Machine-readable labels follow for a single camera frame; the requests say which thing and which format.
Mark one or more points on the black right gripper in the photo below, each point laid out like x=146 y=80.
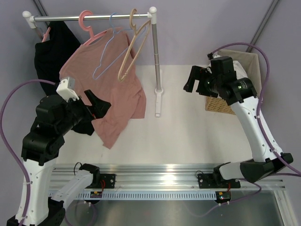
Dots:
x=199 y=73

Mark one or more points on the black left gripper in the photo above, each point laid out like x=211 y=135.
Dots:
x=101 y=107

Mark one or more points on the light blue wire hanger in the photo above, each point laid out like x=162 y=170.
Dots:
x=103 y=67

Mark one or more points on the green and white t shirt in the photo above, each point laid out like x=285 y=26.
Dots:
x=240 y=72

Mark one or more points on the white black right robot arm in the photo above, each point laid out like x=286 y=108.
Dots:
x=220 y=80

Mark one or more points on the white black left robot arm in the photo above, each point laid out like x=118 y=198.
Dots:
x=56 y=115

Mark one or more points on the pink t shirt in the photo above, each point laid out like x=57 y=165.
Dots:
x=127 y=98

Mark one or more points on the black t shirt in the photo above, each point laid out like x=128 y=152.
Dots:
x=52 y=54

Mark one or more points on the small pink hanger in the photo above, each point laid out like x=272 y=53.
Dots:
x=46 y=34

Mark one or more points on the pink plastic hanger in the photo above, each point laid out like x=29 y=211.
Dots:
x=92 y=37

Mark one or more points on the wicker laundry basket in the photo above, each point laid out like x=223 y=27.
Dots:
x=250 y=63

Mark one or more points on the white clothes rack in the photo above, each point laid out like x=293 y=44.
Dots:
x=151 y=15

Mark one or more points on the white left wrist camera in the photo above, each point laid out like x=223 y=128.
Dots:
x=65 y=89

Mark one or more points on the aluminium rail frame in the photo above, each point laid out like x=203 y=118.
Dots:
x=170 y=195

